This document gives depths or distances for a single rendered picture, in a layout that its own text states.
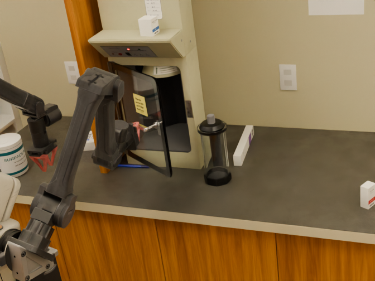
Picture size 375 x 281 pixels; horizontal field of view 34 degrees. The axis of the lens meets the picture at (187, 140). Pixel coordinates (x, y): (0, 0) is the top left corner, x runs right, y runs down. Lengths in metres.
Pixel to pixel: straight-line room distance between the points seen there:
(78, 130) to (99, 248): 0.91
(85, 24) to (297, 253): 1.11
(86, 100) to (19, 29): 1.48
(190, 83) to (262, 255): 0.67
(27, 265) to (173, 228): 0.72
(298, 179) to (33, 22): 1.48
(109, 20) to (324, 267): 1.16
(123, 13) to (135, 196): 0.67
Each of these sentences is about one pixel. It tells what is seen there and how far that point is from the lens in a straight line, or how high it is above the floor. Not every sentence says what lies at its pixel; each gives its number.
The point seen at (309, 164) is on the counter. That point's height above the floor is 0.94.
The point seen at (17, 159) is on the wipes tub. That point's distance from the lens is 2.64.
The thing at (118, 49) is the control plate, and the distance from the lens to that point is 2.26.
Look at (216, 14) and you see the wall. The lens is 2.63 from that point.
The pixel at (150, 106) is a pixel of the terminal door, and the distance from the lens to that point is 2.22.
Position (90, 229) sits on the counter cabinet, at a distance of 2.48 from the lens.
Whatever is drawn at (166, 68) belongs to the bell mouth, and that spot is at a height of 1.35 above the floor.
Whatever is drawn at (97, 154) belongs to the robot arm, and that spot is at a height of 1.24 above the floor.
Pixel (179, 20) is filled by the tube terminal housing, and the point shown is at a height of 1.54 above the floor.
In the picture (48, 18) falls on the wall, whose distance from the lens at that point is 3.01.
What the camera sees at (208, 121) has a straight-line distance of 2.23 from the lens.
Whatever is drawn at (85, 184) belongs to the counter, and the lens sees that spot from 2.48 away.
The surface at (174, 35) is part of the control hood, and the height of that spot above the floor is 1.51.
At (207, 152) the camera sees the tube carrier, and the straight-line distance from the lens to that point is 2.26.
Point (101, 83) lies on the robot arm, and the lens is 1.69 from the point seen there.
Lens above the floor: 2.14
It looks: 27 degrees down
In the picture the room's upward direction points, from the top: 8 degrees counter-clockwise
